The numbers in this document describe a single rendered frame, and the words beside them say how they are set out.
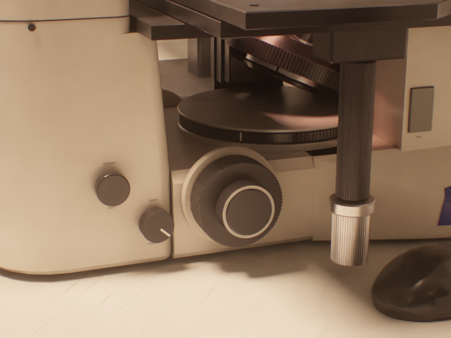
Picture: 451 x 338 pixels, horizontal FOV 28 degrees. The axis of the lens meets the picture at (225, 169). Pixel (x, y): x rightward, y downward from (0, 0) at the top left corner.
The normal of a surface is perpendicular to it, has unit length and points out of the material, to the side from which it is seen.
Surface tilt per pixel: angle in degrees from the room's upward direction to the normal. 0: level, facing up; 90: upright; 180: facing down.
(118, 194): 90
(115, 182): 90
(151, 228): 90
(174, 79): 0
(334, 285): 0
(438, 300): 75
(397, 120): 90
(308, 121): 0
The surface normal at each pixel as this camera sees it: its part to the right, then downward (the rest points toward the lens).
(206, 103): 0.00, -0.95
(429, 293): 0.01, -0.19
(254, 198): 0.34, 0.29
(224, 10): -0.94, 0.10
